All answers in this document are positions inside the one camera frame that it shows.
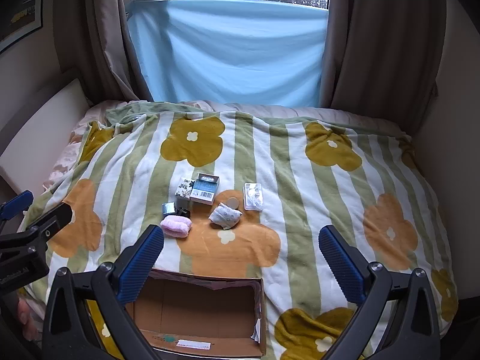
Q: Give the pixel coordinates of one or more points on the person's left hand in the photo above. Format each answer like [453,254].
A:
[26,313]

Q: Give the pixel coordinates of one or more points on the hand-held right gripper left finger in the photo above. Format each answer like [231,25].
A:
[144,262]

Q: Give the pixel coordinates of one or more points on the pink towel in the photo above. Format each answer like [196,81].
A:
[176,227]

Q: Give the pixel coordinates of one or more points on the white padded board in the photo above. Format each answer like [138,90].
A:
[41,120]

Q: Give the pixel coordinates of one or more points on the grey patterned pouch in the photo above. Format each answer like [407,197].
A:
[224,216]

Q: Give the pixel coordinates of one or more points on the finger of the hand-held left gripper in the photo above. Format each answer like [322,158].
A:
[17,204]
[52,219]

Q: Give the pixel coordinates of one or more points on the brown curtain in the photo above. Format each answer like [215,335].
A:
[97,30]
[386,37]

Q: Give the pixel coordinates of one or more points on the clear plastic case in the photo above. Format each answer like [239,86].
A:
[253,196]

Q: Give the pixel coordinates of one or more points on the small black item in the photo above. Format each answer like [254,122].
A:
[184,210]

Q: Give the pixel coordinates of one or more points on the round tan jar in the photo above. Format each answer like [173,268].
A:
[234,202]

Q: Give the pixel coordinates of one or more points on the blue and white carton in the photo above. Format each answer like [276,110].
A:
[204,191]

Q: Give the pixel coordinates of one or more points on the wall poster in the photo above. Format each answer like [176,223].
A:
[20,11]

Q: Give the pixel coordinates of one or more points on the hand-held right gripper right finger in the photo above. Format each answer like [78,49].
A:
[341,266]

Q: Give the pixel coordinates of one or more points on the striped floral blanket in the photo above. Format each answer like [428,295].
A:
[300,180]

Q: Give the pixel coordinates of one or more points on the light blue cloth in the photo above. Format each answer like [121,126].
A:
[232,52]

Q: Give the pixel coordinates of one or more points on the cardboard box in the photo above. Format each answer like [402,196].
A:
[198,315]

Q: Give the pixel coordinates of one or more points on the black white floral tissue pack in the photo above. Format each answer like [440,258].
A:
[184,187]

